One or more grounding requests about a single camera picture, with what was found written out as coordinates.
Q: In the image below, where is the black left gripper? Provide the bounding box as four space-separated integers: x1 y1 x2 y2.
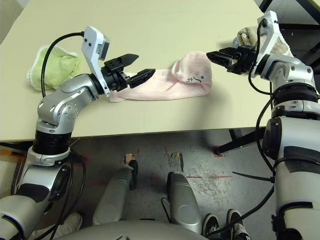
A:
100 53 156 92

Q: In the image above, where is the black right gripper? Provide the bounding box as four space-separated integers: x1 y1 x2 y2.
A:
206 44 258 75

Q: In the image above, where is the pink towel with embroidery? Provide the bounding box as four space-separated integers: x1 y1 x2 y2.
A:
108 51 213 103

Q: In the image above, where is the beige towel with white edge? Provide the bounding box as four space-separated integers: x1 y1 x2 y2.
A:
236 24 293 58

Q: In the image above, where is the green towel with white edge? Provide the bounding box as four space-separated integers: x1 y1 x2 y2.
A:
26 44 82 92

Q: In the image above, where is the black table leg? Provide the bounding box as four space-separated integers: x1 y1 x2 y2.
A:
217 127 266 157

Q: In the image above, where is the silver robot left leg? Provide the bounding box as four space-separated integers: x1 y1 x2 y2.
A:
92 159 139 226

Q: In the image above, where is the silver robot leg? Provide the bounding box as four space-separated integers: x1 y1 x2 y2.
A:
166 171 202 235
92 159 139 226

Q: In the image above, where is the silver robot right leg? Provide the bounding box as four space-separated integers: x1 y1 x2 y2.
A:
166 171 202 235

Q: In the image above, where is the silver robot torso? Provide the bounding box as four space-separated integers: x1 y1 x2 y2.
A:
53 219 208 240

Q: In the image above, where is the white sneaker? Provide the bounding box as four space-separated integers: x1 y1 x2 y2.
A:
32 212 83 240

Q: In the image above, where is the black bystander shoe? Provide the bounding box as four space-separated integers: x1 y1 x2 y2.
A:
202 213 221 238
226 209 251 240

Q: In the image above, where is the black right camera cable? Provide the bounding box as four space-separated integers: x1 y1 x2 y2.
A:
247 18 277 173

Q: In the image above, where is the black camera cable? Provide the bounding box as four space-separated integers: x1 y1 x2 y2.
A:
41 31 86 98
247 18 277 173

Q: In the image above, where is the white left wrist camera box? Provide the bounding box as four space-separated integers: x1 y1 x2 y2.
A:
81 24 111 98

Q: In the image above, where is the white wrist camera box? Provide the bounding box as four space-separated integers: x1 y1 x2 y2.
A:
252 10 285 77
81 24 111 98

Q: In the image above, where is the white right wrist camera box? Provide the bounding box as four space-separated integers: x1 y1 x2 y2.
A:
252 10 285 77

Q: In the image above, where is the black metal table frame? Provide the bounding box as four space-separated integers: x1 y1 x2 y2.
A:
258 0 320 73

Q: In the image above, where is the black left camera cable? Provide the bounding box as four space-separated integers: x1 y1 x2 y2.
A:
41 31 86 98

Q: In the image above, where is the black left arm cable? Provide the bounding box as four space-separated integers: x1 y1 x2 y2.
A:
32 149 87 240

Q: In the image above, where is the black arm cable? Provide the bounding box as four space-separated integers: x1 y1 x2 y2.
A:
204 186 276 240
32 149 87 240

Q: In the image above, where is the black cable tie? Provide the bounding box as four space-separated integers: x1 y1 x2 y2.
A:
232 171 276 185

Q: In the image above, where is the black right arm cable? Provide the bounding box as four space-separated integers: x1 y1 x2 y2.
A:
204 186 276 240

